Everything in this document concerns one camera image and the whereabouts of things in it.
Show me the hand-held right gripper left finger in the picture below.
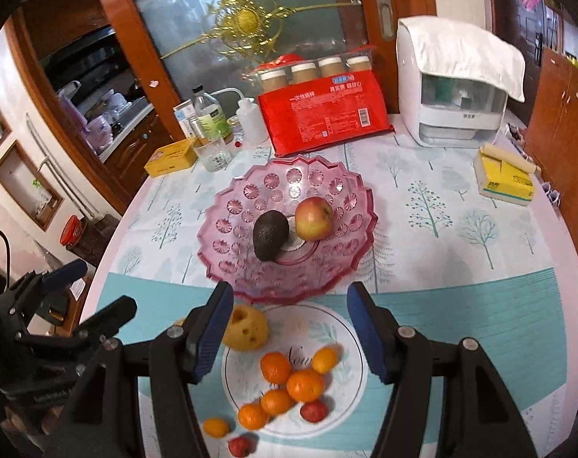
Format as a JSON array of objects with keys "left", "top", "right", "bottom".
[{"left": 43, "top": 281, "right": 235, "bottom": 458}]

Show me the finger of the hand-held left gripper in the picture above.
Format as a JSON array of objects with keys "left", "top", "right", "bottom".
[
  {"left": 0, "top": 260, "right": 89, "bottom": 327},
  {"left": 17, "top": 296, "right": 138, "bottom": 361}
]

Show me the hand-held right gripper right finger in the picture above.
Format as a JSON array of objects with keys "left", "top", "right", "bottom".
[{"left": 347, "top": 281, "right": 540, "bottom": 458}]

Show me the small yellow-orange tangerine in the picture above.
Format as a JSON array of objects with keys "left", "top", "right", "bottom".
[
  {"left": 312, "top": 347, "right": 340, "bottom": 375},
  {"left": 202, "top": 417, "right": 231, "bottom": 438}
]

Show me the orange mandarin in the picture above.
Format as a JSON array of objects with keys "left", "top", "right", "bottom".
[
  {"left": 286, "top": 369, "right": 327, "bottom": 403},
  {"left": 260, "top": 388, "right": 295, "bottom": 416},
  {"left": 260, "top": 351, "right": 293, "bottom": 385},
  {"left": 237, "top": 402, "right": 271, "bottom": 430}
]

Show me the white printed plate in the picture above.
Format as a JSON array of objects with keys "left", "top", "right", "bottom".
[{"left": 221, "top": 302, "right": 368, "bottom": 437}]

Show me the red strawberry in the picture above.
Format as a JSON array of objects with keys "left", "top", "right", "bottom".
[
  {"left": 228, "top": 435, "right": 252, "bottom": 458},
  {"left": 300, "top": 398, "right": 329, "bottom": 423}
]

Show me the pink glass fruit bowl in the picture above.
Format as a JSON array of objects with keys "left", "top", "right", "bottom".
[{"left": 196, "top": 154, "right": 379, "bottom": 305}]

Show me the yellow cheese-shaped toy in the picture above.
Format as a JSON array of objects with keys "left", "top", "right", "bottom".
[{"left": 222, "top": 304, "right": 270, "bottom": 351}]

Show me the red basket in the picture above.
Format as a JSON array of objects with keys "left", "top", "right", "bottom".
[{"left": 60, "top": 214, "right": 87, "bottom": 250}]

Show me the dark avocado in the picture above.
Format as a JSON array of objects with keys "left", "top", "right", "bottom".
[{"left": 252, "top": 210, "right": 290, "bottom": 262}]

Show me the red yellow apple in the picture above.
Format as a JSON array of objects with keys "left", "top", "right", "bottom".
[{"left": 295, "top": 196, "right": 335, "bottom": 242}]

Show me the yellow cardboard box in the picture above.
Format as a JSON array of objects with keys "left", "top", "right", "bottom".
[{"left": 143, "top": 137, "right": 198, "bottom": 178}]

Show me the clear drinking glass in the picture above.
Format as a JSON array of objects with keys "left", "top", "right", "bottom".
[{"left": 194, "top": 134, "right": 232, "bottom": 173}]

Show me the white carton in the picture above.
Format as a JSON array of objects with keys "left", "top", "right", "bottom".
[{"left": 173, "top": 99, "right": 197, "bottom": 141}]

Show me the small blue label jar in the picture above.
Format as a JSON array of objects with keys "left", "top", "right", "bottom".
[{"left": 227, "top": 115, "right": 246, "bottom": 144}]

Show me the green label glass bottle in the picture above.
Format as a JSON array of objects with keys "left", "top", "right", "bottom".
[{"left": 191, "top": 85, "right": 229, "bottom": 146}]

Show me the yellow tissue pack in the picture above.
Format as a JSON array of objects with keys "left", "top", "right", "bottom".
[{"left": 473, "top": 144, "right": 538, "bottom": 207}]

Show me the white squeeze bottle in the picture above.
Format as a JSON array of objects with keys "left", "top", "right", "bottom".
[{"left": 213, "top": 88, "right": 270, "bottom": 146}]

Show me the red paper cup pack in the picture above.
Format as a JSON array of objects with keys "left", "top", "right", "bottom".
[{"left": 241, "top": 45, "right": 396, "bottom": 158}]

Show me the white countertop appliance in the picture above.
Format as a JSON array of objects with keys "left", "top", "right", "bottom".
[{"left": 396, "top": 16, "right": 509, "bottom": 148}]

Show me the wooden cabinet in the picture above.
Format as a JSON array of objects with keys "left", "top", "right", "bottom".
[{"left": 523, "top": 48, "right": 578, "bottom": 211}]

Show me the white cloth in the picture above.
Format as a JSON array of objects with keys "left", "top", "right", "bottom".
[{"left": 398, "top": 16, "right": 527, "bottom": 103}]

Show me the gold ornament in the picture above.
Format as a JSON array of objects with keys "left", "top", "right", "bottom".
[{"left": 162, "top": 0, "right": 361, "bottom": 65}]

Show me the metal door handle plate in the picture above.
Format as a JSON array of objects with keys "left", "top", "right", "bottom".
[{"left": 375, "top": 0, "right": 395, "bottom": 41}]

